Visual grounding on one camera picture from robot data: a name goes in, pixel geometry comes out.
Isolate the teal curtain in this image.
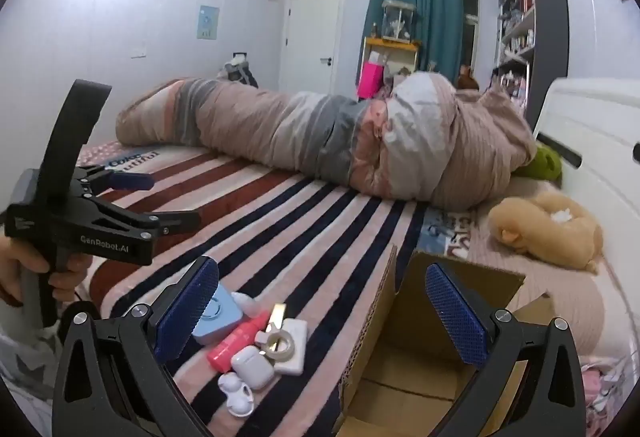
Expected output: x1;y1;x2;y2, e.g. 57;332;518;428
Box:
357;0;466;78

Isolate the white door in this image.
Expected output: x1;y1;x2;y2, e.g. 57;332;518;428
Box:
282;0;342;94

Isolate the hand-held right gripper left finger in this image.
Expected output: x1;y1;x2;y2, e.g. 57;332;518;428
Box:
52;256;221;437

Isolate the brown cardboard box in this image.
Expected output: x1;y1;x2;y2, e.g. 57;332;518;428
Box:
332;244;558;437

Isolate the clear tape roll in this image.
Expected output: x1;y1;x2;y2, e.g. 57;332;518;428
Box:
255;329;296;360

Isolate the pale yellow stick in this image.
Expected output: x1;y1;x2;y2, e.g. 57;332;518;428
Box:
267;302;287;333

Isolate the grey star print clothing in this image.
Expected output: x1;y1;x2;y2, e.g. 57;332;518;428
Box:
0;317;57;400

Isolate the white bed headboard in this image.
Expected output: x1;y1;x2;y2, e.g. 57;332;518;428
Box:
532;78;640;353

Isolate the yellow cabinet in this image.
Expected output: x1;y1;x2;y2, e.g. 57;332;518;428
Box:
361;36;420;83

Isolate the white power bank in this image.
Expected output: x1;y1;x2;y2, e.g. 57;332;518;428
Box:
272;318;308;375

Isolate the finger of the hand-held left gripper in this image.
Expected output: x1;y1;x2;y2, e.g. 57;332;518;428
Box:
92;201;202;243
75;164;156;196

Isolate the red-brown furry item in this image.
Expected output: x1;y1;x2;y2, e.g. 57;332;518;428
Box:
457;64;480;91

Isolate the rolled pink grey duvet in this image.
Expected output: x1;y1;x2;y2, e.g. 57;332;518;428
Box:
115;70;536;210

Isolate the tan plush toy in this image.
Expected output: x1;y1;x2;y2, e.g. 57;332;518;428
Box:
487;191;604;274

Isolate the striped blanket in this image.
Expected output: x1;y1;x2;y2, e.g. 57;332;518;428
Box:
75;140;476;437

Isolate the pink ribbed pillow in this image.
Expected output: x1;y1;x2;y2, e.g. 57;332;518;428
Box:
465;222;608;358

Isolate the glass display case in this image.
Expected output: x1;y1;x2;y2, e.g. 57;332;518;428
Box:
381;0;417;41

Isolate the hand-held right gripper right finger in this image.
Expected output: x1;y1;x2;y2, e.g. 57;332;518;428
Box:
424;262;586;437

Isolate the pink plastic bottle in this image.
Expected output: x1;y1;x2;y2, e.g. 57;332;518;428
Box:
207;310;271;372

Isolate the green plush toy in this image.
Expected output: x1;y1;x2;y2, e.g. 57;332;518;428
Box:
512;142;563;181

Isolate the dark bookshelf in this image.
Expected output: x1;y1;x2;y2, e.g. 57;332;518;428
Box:
495;0;571;128

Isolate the person's left hand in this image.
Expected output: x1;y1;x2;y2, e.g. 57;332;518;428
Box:
0;238;89;309

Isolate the small blue wall poster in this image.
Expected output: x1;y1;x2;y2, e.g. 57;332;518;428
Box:
197;4;219;39

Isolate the pink patterned cloth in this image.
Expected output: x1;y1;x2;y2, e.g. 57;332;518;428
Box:
582;357;632;420

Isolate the bright pink bag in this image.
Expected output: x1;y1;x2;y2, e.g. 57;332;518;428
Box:
357;60;383;99

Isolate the light blue triangular gadget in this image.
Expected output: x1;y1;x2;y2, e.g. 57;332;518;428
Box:
191;281;246;345

